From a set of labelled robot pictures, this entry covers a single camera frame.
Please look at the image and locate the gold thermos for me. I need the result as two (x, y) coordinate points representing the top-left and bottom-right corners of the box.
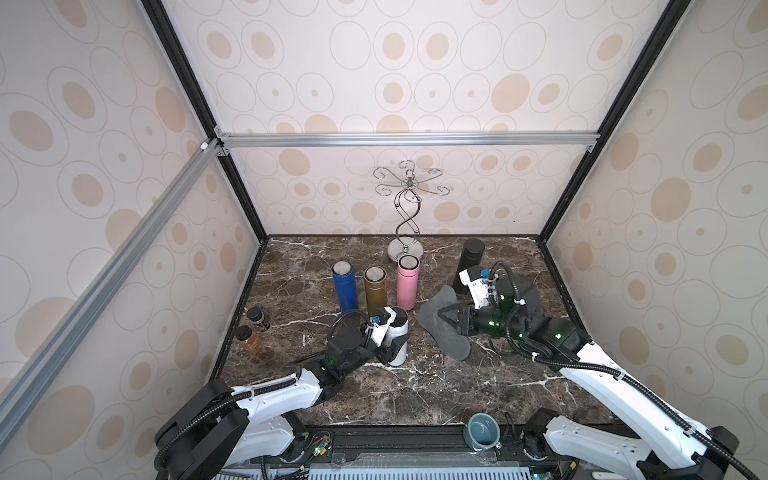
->
(364, 266), (388, 317)

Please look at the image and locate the left diagonal aluminium rail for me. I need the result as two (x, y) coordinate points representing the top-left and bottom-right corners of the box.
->
(1, 138), (223, 448)

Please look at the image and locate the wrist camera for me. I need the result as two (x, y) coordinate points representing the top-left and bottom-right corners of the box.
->
(459, 266), (493, 309)
(367, 306), (397, 347)

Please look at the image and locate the blue thermos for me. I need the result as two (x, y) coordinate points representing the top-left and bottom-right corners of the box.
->
(331, 260), (359, 313)

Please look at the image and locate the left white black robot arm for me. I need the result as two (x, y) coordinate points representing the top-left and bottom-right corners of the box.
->
(153, 325), (409, 479)

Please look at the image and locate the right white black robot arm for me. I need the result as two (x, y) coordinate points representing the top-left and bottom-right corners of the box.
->
(419, 277), (755, 479)

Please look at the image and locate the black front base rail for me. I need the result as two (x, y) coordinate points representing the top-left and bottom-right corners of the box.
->
(157, 424), (673, 480)

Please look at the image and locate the silver wire cup stand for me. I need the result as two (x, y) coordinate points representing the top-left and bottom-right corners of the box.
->
(373, 159), (451, 263)

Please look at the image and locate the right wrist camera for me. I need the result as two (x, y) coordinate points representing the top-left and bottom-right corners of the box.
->
(459, 266), (493, 309)

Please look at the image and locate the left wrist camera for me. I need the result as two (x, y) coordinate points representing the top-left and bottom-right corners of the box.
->
(367, 306), (397, 347)

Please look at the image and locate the black thermos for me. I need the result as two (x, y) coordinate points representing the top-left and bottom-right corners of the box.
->
(452, 238), (485, 295)

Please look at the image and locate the pink thermos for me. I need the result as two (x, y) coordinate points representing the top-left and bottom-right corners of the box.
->
(396, 254), (420, 311)

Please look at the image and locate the teal ceramic mug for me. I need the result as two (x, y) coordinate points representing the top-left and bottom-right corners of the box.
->
(462, 413), (501, 452)

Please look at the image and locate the white thermos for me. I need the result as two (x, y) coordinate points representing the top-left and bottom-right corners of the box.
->
(384, 307), (410, 365)

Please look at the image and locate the grey wiping cloth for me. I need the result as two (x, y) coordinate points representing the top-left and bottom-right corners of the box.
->
(418, 285), (471, 361)

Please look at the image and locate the dark capped spice jar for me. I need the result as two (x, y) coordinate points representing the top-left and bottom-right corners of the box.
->
(245, 305), (271, 332)

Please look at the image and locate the amber spice jar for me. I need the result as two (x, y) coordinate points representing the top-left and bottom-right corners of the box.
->
(234, 325), (263, 356)

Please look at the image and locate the horizontal aluminium rail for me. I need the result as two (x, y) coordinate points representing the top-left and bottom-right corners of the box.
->
(221, 131), (600, 148)

